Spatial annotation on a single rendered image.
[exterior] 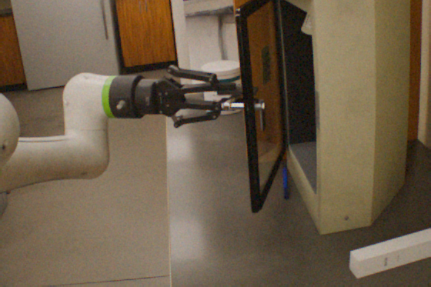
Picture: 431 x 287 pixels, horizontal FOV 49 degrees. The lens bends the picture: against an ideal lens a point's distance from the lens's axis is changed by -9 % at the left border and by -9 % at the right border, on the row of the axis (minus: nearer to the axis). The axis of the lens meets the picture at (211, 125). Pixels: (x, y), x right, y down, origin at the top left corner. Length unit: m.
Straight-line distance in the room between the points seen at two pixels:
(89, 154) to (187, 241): 0.28
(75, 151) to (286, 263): 0.48
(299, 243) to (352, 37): 0.41
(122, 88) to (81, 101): 0.10
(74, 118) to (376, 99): 0.62
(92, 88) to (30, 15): 4.89
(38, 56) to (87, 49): 0.60
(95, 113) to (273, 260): 0.48
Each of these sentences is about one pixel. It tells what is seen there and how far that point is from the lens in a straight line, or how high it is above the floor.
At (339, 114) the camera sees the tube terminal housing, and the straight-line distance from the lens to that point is 0.92.
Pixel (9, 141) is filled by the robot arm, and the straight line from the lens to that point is 0.70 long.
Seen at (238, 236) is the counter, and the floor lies 0.94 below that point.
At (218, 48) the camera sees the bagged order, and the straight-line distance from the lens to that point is 2.24.
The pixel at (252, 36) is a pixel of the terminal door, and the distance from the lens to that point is 0.94.
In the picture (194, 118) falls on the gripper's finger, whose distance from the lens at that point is 1.04.
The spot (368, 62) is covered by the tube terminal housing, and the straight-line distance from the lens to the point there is 0.91.
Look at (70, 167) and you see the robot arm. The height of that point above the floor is 1.10.
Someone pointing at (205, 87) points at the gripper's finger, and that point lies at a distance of 1.01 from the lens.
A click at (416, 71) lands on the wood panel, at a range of 1.39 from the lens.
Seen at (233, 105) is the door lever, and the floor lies 1.20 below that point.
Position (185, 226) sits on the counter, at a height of 0.94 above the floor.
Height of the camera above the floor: 1.52
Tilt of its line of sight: 21 degrees down
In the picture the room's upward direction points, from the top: 6 degrees counter-clockwise
